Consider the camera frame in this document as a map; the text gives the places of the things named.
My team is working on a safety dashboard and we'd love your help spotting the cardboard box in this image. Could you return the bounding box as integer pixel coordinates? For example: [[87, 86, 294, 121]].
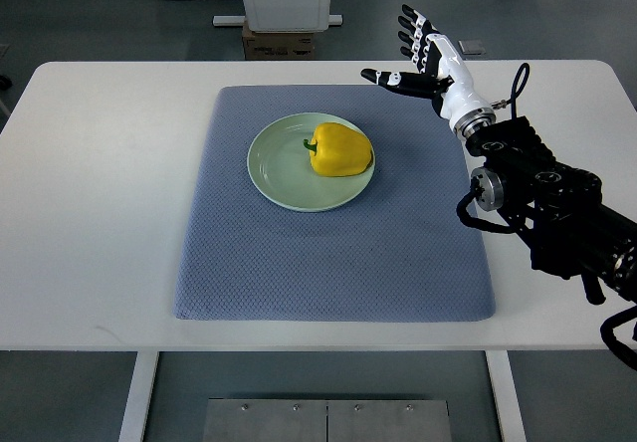
[[242, 20, 316, 61]]

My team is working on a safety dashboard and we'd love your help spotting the metal base plate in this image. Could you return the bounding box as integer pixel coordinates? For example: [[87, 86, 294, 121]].
[[203, 399, 452, 441]]

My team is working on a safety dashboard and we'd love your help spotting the yellow bell pepper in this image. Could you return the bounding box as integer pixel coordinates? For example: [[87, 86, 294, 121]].
[[303, 122, 373, 177]]

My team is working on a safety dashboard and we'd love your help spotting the light green plate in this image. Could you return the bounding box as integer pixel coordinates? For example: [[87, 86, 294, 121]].
[[247, 112, 375, 212]]

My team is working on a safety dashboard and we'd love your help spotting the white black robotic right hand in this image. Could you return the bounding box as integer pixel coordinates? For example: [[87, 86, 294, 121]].
[[361, 4, 496, 140]]

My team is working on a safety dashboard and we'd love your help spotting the blue quilted mat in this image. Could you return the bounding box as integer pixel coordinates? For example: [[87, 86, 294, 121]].
[[173, 85, 496, 323]]

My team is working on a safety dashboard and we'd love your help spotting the white table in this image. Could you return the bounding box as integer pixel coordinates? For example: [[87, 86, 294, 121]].
[[0, 60, 637, 442]]

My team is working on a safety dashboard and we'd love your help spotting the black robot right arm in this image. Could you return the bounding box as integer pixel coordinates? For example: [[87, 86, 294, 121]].
[[456, 112, 636, 306]]

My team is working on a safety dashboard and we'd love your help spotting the grey floor outlet plate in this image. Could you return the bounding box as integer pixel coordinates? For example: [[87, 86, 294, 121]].
[[458, 39, 486, 56]]

